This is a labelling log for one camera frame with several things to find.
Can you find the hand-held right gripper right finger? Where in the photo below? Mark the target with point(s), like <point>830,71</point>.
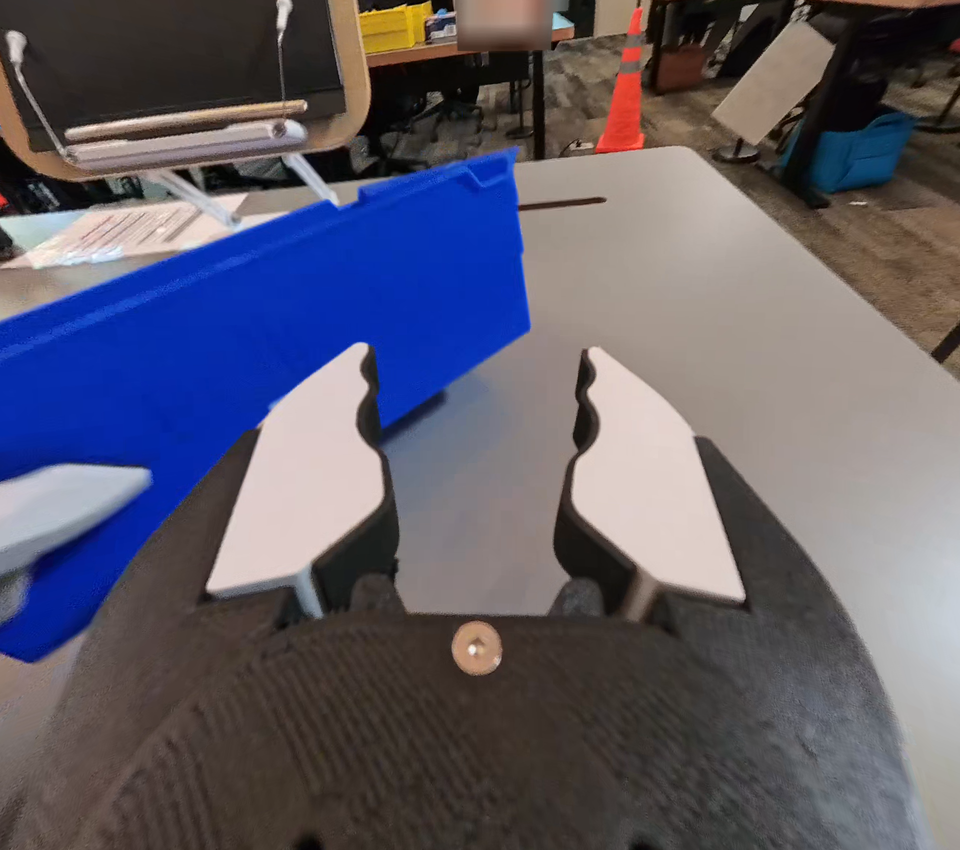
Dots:
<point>652,505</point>

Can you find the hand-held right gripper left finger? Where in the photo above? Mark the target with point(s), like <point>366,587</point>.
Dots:
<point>300,490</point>

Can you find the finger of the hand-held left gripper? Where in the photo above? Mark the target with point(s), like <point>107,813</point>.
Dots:
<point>11,599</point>
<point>67,498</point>

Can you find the blue plastic bin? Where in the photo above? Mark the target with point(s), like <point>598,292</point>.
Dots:
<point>262,310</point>

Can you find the printed paper sheet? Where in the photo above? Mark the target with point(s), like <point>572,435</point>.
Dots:
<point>135,228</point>

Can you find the orange traffic cone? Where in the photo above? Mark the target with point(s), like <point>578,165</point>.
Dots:
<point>622,108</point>

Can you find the blue tote bag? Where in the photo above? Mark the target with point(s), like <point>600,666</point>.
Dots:
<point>862,153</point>

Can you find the brown bag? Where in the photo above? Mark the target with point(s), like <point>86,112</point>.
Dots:
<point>679,70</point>

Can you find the white sign board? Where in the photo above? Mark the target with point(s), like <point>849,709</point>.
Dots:
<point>780,85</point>

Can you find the yellow storage bin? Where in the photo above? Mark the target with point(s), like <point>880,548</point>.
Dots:
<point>390,29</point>

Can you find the small blue white box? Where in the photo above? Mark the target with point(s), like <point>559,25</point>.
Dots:
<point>441,27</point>

